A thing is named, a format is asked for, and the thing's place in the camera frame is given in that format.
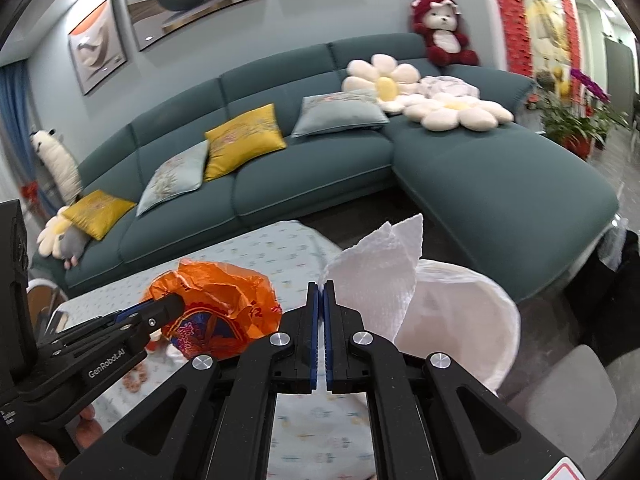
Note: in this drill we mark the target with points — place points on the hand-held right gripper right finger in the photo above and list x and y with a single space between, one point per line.
328 340

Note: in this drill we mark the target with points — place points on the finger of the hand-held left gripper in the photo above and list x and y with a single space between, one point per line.
160 312
132 310

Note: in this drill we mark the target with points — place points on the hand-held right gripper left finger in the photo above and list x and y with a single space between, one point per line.
314 340

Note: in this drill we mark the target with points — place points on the orange plastic bag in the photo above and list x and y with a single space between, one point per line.
225 300

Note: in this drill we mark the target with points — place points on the white paper towel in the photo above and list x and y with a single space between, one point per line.
380 270

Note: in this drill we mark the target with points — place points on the person's left hand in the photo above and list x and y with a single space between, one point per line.
87 427

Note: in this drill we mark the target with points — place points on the brown chair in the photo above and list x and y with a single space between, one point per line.
42 305

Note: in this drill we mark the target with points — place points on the floral light blue tablecloth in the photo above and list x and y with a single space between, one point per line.
280 255

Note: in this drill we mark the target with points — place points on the yellow embroidered cushion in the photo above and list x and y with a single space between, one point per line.
97 212
245 140

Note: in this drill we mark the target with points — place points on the grey and cream plush toy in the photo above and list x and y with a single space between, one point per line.
50 237

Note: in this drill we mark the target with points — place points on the light blue embroidered cushion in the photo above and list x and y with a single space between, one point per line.
337 112
172 177

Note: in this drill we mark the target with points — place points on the red curtain tassel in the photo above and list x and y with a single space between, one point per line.
30 190

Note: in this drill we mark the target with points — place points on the teal fabric sofa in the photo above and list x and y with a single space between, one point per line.
310 180

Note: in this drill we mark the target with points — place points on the long white panda plush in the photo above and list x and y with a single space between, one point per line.
57 165

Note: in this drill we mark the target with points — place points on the blue curtain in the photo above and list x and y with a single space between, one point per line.
15 125

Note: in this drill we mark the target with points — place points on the grey stool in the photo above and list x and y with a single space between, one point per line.
565 395

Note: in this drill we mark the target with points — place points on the white flower-shaped cushion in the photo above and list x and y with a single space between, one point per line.
457 112
382 80

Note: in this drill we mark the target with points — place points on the folded white pink blanket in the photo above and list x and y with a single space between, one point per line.
450 86

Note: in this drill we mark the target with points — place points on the dark cloth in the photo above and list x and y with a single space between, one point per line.
610 300

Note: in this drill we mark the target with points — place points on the red and white plush bear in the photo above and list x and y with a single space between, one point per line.
442 35

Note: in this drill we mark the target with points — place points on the potted green plant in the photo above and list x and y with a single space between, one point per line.
580 125

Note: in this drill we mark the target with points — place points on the purple orchid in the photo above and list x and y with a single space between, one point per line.
590 82

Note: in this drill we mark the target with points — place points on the wide framed abstract wall picture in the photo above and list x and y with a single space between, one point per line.
192 0

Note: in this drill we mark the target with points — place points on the red gold wall hanging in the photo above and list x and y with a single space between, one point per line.
535 20

